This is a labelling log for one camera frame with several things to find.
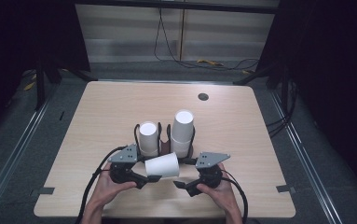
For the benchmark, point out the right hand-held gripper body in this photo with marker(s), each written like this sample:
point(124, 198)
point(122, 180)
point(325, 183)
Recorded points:
point(210, 160)

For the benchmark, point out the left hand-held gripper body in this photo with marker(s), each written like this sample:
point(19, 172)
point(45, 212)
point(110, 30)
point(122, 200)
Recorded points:
point(125, 157)

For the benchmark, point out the white disposable cup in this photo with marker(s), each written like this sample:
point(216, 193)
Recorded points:
point(162, 165)

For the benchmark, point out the stack of white paper cups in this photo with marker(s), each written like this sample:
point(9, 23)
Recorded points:
point(148, 137)
point(182, 130)

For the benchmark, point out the person's right hand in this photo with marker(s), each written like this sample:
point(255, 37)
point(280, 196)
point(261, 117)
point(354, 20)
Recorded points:
point(224, 194)

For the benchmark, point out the person's left hand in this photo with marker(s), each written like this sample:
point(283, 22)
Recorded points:
point(104, 189)

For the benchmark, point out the round grey table grommet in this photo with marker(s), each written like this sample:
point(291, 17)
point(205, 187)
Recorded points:
point(203, 96)

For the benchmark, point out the grey tape marker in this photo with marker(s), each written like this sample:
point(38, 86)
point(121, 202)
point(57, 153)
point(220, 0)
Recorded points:
point(44, 190)
point(285, 188)

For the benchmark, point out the black metal stand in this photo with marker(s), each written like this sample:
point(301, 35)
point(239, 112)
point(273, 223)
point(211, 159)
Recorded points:
point(254, 76)
point(39, 93)

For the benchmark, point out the black curtain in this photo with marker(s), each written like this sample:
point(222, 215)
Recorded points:
point(331, 62)
point(17, 37)

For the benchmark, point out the dark desk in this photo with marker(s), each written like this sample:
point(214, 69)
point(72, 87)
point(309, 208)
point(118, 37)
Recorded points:
point(173, 5)

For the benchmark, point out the metal floor rail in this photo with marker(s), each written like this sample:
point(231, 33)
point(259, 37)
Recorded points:
point(306, 155)
point(11, 149)

